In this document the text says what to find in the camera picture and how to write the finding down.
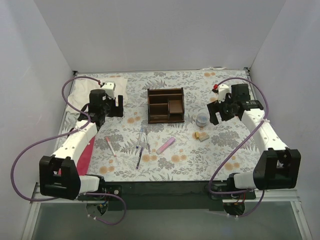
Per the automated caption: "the clear round clip container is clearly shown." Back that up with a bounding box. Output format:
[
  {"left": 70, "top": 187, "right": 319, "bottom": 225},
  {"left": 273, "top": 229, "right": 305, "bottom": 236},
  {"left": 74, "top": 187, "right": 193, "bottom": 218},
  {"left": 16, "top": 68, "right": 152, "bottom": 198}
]
[{"left": 195, "top": 112, "right": 209, "bottom": 127}]

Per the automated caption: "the pink capped white pen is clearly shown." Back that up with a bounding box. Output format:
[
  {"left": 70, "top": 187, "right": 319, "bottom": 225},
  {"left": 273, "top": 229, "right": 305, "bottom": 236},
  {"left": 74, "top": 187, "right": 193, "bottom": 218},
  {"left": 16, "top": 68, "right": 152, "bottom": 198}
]
[{"left": 105, "top": 137, "right": 117, "bottom": 157}]

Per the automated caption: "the brown and grey eraser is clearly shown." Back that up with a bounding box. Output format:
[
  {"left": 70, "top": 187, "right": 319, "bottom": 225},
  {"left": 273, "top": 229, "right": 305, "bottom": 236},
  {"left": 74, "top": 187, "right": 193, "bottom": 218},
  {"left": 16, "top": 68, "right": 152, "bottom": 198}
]
[{"left": 194, "top": 131, "right": 210, "bottom": 142}]

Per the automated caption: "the purple pen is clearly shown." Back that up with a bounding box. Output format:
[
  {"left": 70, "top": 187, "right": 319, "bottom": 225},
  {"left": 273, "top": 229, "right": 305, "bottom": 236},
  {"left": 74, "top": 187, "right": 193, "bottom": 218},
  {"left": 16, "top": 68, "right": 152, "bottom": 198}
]
[{"left": 136, "top": 147, "right": 144, "bottom": 169}]

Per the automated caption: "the purple pink highlighter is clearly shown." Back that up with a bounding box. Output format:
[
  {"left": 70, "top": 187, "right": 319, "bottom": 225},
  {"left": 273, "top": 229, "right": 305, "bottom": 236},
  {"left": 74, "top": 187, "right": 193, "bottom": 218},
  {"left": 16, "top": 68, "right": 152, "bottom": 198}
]
[{"left": 156, "top": 137, "right": 176, "bottom": 155}]

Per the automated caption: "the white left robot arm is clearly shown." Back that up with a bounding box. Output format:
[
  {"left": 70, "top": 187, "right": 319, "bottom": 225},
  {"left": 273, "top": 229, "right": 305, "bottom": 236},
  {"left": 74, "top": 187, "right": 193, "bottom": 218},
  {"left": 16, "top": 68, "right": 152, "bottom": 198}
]
[{"left": 39, "top": 89, "right": 124, "bottom": 200}]

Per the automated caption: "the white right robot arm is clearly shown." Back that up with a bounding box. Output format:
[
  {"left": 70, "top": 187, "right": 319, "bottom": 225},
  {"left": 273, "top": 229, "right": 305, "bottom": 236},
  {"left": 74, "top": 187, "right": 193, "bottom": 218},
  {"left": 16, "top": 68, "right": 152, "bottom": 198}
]
[{"left": 207, "top": 83, "right": 301, "bottom": 199}]

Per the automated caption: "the white folded cloth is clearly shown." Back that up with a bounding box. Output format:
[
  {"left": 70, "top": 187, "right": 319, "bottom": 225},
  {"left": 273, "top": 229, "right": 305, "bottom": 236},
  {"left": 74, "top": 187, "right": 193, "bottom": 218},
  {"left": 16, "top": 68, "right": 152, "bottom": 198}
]
[{"left": 67, "top": 77, "right": 128, "bottom": 110}]

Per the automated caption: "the brown wooden desk organizer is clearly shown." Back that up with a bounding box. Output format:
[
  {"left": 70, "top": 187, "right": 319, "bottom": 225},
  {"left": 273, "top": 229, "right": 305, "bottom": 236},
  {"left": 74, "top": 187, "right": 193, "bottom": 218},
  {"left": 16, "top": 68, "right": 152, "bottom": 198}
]
[{"left": 147, "top": 88, "right": 185, "bottom": 124}]

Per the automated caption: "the floral table mat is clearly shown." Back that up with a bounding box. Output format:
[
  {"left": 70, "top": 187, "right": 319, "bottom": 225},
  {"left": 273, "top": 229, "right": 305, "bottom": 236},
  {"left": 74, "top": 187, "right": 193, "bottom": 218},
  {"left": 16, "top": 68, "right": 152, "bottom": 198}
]
[{"left": 84, "top": 70, "right": 260, "bottom": 182}]

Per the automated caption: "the pink cloth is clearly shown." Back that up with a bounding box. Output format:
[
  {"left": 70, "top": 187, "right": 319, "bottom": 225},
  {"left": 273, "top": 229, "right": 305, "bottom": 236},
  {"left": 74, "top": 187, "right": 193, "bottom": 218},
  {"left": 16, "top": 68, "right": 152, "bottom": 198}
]
[{"left": 75, "top": 135, "right": 96, "bottom": 176}]

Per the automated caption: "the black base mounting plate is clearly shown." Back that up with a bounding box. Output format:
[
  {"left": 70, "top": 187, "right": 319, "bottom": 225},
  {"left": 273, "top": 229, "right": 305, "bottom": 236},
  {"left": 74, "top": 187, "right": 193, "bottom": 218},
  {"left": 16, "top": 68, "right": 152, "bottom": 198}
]
[{"left": 77, "top": 179, "right": 257, "bottom": 212}]

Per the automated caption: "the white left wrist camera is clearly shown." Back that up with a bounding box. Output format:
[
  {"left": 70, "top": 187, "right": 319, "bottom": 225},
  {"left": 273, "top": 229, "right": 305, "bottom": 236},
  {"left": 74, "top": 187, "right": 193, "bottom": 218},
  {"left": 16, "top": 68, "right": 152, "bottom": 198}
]
[{"left": 101, "top": 81, "right": 116, "bottom": 99}]

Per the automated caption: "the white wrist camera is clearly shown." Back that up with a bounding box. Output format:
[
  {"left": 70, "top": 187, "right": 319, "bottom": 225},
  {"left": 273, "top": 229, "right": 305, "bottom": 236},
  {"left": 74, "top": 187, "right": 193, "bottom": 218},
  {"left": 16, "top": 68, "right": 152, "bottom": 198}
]
[
  {"left": 212, "top": 84, "right": 230, "bottom": 103},
  {"left": 101, "top": 81, "right": 116, "bottom": 99}
]

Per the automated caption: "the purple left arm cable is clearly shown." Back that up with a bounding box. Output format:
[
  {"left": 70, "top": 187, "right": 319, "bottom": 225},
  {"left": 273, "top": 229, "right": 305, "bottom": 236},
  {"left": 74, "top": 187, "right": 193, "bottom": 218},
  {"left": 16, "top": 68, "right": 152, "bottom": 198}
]
[{"left": 9, "top": 76, "right": 127, "bottom": 226}]

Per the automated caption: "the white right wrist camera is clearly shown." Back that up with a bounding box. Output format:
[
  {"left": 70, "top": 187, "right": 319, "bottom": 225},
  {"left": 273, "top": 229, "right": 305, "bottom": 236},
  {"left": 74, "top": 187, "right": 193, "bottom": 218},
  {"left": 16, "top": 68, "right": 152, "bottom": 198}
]
[{"left": 212, "top": 84, "right": 230, "bottom": 103}]

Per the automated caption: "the aluminium frame rail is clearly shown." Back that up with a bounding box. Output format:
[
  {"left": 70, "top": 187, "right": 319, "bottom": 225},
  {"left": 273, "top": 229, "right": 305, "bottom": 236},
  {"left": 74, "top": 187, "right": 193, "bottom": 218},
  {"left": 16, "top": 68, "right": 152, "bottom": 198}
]
[{"left": 19, "top": 67, "right": 313, "bottom": 240}]

